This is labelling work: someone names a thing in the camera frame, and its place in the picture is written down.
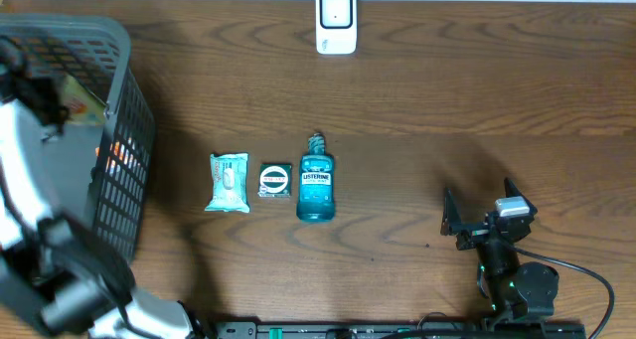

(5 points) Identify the teal mouthwash bottle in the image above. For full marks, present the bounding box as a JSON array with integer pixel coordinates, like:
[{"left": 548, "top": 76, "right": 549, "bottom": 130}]
[{"left": 296, "top": 133, "right": 335, "bottom": 223}]

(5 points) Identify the teal wet wipes pack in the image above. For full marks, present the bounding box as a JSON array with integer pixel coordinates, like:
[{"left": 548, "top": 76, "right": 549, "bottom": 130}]
[{"left": 205, "top": 153, "right": 250, "bottom": 213}]

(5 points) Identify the white barcode scanner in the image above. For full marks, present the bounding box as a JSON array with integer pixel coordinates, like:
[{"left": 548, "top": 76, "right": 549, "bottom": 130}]
[{"left": 315, "top": 0, "right": 358, "bottom": 56}]

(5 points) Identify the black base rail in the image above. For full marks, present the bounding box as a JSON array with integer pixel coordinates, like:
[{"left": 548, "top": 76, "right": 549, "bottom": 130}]
[{"left": 213, "top": 318, "right": 586, "bottom": 339}]

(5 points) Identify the grey plastic basket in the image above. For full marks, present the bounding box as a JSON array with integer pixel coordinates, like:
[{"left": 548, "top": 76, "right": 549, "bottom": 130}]
[{"left": 1, "top": 14, "right": 155, "bottom": 260}]

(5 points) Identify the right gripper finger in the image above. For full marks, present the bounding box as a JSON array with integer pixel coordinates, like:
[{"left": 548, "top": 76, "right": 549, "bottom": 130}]
[
  {"left": 440, "top": 188, "right": 462, "bottom": 236},
  {"left": 504, "top": 177, "right": 538, "bottom": 215}
]

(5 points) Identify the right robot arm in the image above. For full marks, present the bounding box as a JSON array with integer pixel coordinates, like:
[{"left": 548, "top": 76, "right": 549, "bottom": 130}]
[{"left": 440, "top": 179, "right": 559, "bottom": 330}]

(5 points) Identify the small green box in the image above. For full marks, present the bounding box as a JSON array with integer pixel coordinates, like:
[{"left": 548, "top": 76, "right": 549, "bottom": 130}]
[{"left": 257, "top": 164, "right": 292, "bottom": 198}]

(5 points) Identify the orange snack bag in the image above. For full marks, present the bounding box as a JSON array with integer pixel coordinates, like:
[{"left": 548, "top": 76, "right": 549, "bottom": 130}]
[{"left": 59, "top": 75, "right": 106, "bottom": 126}]

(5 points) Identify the right black cable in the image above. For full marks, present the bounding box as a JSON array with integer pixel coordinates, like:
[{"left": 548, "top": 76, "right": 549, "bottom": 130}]
[{"left": 514, "top": 247, "right": 616, "bottom": 339}]

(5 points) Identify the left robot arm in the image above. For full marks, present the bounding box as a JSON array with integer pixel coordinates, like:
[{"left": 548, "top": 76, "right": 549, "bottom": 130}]
[{"left": 1, "top": 37, "right": 214, "bottom": 338}]

